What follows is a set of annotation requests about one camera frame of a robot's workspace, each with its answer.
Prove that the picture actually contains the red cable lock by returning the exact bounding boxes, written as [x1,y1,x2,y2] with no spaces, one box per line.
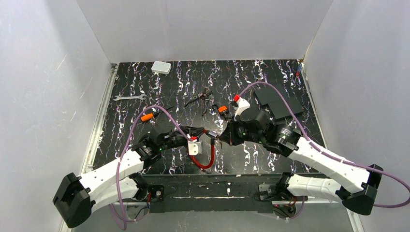
[189,130,219,169]

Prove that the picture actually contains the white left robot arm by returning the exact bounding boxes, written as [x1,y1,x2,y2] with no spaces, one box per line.
[53,127,205,228]

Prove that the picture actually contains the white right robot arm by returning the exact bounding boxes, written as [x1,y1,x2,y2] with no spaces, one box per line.
[219,107,381,216]

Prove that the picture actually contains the black flat plate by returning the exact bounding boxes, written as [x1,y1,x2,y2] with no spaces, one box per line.
[253,85,304,120]

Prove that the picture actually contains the silver open-end wrench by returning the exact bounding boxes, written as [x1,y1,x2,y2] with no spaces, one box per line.
[113,94,146,101]

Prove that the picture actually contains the white rectangular box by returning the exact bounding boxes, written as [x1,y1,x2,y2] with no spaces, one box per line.
[151,61,172,74]

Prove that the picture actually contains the red blue pen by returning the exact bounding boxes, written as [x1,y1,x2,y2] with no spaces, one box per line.
[294,62,303,85]

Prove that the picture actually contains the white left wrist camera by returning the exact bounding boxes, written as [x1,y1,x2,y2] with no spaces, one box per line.
[188,136,202,156]

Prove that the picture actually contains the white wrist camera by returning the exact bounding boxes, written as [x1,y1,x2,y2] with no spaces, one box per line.
[188,136,202,156]
[231,94,250,121]

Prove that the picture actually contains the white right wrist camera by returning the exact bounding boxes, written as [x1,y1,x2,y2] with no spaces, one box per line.
[231,94,250,121]

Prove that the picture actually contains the orange handled screwdriver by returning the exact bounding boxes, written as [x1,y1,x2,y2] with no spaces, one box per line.
[140,110,163,122]

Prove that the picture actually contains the grey handled pliers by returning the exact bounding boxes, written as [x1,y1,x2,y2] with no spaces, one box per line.
[184,88,213,116]

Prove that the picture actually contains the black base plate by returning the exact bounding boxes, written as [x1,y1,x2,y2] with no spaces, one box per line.
[117,174,308,215]

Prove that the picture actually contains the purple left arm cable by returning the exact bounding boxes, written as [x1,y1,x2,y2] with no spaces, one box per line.
[108,105,194,231]

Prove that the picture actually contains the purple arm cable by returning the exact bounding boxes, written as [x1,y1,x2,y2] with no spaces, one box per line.
[238,81,410,209]
[108,105,194,231]

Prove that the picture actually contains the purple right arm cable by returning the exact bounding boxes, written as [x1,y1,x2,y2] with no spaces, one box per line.
[238,81,410,209]

